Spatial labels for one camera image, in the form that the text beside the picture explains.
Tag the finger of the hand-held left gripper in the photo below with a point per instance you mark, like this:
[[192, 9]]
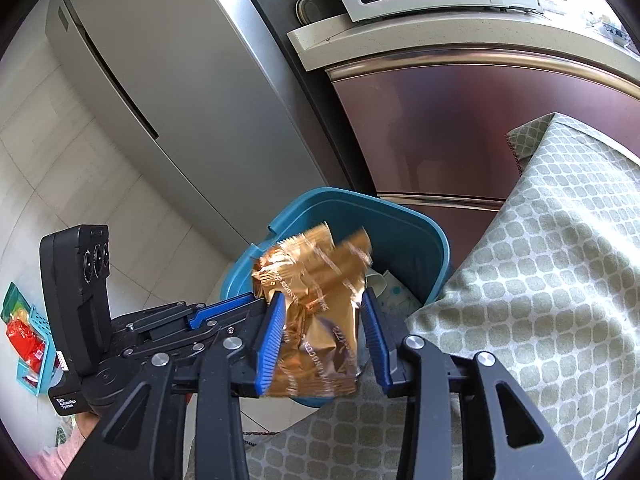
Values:
[[210, 332], [220, 307]]

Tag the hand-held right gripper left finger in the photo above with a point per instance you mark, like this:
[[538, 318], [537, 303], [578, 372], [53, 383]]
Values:
[[270, 345]]

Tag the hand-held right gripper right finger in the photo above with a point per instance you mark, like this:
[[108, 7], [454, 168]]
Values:
[[375, 340]]

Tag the gold foil snack wrapper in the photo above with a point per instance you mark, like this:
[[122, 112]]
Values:
[[320, 310]]

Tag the blue plastic bin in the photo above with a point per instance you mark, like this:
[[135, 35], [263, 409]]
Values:
[[400, 240]]

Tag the person's left forearm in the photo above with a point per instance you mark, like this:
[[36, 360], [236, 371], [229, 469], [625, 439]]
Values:
[[55, 460]]

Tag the red snack packet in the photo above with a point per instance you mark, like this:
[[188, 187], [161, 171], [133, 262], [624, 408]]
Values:
[[24, 342]]

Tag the teal plastic basket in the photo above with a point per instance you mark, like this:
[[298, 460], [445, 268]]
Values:
[[42, 365]]

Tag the patterned green yellow tablecloth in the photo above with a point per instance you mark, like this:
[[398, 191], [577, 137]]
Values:
[[550, 285]]

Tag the grey refrigerator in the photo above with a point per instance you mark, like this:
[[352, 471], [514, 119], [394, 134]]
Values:
[[200, 85]]

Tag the kitchen counter with maroon cabinets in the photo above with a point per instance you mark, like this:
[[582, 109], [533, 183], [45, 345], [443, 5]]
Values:
[[450, 110]]

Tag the blue white ceramic bowl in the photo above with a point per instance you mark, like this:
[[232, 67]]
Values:
[[615, 30]]

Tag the round beige wall fitting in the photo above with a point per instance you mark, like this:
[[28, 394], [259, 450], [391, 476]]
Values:
[[307, 11]]

